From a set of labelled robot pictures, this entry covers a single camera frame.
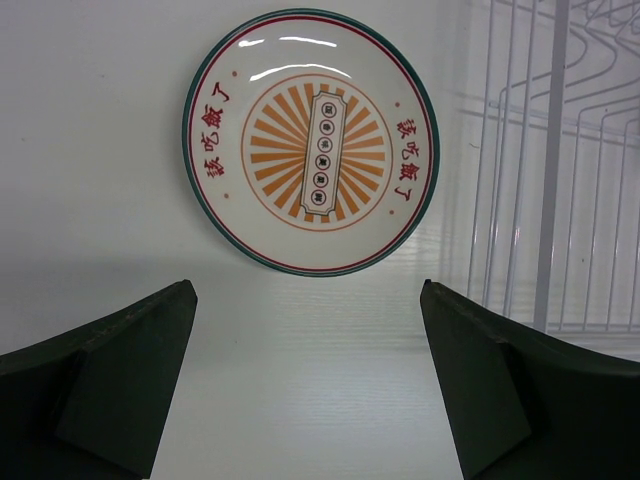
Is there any orange sunburst plate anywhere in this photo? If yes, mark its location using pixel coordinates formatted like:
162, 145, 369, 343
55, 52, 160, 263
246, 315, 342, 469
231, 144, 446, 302
181, 8, 440, 277

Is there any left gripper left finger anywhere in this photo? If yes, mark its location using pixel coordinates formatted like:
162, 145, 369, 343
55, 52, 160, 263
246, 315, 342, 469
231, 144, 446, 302
1, 280, 198, 479

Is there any white wire dish rack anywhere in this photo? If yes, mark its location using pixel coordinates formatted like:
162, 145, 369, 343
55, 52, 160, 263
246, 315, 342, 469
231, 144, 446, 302
449, 1, 639, 357

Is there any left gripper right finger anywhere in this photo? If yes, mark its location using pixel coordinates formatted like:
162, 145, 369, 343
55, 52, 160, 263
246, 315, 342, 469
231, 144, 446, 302
420, 280, 639, 479

